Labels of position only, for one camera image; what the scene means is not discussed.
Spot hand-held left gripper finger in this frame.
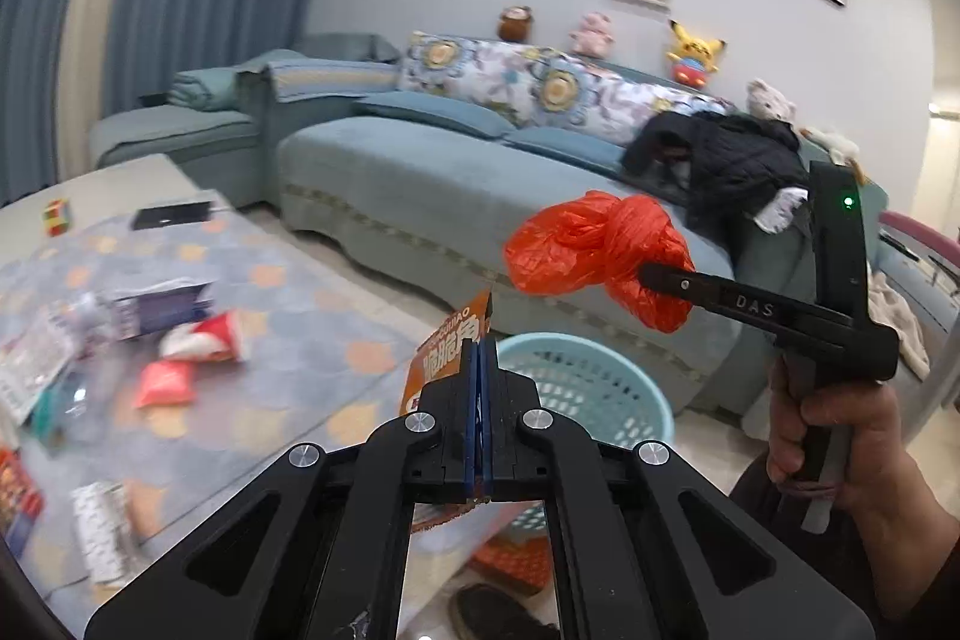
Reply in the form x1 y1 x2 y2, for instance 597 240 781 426
84 340 485 640
484 340 875 640

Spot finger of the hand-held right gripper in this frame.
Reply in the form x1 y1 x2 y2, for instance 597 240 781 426
636 263 820 342

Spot orange snack packet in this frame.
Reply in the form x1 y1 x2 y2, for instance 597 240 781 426
401 289 496 536

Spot light blue laundry basket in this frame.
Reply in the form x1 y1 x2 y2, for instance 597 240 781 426
409 332 677 618

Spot orange plastic bag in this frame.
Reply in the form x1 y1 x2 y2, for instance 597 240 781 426
504 190 697 333

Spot blue white milk carton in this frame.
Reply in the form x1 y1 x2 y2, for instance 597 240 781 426
108 279 216 342

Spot person's right forearm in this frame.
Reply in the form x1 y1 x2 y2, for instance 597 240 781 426
855 505 960 624

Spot person's right hand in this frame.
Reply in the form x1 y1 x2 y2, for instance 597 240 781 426
766 351 938 540

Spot white towel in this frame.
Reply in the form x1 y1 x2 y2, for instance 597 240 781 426
868 271 932 380

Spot white cloth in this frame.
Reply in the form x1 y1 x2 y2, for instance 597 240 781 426
753 185 812 236

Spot pink chair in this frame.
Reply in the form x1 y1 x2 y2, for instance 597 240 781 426
876 209 960 283

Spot white plush toy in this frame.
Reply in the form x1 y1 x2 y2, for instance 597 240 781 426
798 125 865 178

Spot black jacket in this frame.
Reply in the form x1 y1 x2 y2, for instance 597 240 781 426
620 110 815 238

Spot red patterned packet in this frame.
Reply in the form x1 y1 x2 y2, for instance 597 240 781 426
468 537 557 597

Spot beige teddy bear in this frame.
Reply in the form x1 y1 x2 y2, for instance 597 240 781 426
745 77 798 125

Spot grey orange patterned tablecloth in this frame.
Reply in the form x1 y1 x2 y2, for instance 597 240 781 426
0 207 485 635

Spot flat blue cushion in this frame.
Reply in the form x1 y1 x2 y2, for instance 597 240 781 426
501 125 647 170
351 90 520 141

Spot teal fabric sofa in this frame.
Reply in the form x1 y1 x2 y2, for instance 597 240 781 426
90 32 960 416

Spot person's dark trousers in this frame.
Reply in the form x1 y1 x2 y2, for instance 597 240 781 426
730 458 880 620

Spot floral cushion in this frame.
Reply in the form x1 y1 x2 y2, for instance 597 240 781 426
396 30 542 125
527 56 737 148

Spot yellow plush toy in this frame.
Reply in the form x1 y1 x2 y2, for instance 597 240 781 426
665 17 728 88

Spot red white snack packet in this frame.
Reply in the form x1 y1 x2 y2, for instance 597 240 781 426
158 311 253 363

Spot pink plush toy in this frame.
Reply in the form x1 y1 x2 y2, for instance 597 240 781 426
568 11 618 58

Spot pink snack packet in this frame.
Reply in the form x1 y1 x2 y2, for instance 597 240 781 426
134 360 198 409

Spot brown plush toy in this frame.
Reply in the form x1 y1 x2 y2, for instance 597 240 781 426
498 4 536 44

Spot black phone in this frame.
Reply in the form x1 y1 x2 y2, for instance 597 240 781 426
130 200 216 232

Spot striped teal throw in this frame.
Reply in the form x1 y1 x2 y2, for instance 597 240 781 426
238 50 404 106

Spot white patterned packet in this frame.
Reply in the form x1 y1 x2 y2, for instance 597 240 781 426
70 480 141 586

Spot plain teal cushion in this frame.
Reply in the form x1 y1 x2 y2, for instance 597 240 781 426
292 32 403 65

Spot folded teal blanket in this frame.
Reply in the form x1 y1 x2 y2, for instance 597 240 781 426
166 66 242 114

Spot white coffee table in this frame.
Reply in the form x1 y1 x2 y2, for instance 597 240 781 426
0 152 222 270

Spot colourful puzzle cube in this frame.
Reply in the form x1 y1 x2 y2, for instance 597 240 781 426
40 198 73 239

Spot red blue packet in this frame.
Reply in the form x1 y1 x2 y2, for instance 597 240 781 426
0 448 44 552

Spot cream curtain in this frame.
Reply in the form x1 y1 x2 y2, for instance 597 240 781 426
56 0 147 180

